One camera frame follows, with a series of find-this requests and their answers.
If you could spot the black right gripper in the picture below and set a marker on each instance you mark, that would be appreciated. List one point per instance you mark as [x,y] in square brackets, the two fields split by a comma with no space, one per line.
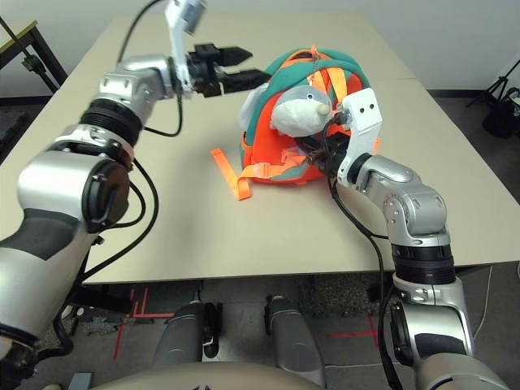
[333,156]

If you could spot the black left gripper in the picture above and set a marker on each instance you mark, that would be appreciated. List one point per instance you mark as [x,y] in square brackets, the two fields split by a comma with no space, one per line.
[205,71]

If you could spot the grey white plush toy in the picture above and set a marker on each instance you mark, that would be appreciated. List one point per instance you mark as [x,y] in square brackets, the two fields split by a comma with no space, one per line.
[296,113]

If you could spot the orange teal backpack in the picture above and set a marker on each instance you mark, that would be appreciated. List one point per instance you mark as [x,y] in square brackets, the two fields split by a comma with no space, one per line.
[264,158]

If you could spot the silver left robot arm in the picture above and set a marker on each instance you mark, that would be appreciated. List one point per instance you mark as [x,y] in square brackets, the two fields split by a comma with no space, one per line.
[53,195]

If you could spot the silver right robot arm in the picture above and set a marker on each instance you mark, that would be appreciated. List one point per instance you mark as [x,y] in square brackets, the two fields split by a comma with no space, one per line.
[414,211]

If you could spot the grey robot right leg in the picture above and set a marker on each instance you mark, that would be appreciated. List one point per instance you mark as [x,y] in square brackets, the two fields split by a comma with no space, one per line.
[292,341]

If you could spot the grey robot leg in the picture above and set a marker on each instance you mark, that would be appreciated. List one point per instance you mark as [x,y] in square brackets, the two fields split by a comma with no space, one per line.
[183,333]
[292,341]

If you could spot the black bag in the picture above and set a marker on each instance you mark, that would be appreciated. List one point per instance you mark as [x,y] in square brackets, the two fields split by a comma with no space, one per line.
[503,120]

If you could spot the black tripod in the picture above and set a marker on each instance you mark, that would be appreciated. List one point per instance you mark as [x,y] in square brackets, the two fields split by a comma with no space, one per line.
[503,81]

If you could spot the black stand pole with clamp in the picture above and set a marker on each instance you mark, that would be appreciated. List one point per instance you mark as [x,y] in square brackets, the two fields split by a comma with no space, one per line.
[29,63]

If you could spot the grey robot left leg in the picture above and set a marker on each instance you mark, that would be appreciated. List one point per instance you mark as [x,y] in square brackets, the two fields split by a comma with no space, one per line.
[183,333]

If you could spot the beige robot torso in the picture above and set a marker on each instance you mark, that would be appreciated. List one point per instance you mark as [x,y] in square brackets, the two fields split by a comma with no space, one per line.
[203,378]

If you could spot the grey blue floor box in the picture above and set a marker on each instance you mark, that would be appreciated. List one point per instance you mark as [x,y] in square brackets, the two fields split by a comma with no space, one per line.
[80,382]

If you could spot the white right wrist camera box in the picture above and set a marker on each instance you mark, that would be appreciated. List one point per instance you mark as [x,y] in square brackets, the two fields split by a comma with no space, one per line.
[363,118]

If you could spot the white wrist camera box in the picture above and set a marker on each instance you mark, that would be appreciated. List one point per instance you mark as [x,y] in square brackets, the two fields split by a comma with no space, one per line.
[178,32]
[363,118]

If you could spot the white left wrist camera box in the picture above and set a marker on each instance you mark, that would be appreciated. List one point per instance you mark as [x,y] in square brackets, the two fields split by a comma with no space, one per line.
[178,32]

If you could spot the black frame side table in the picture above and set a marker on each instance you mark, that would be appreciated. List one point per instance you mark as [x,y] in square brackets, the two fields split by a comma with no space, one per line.
[48,59]

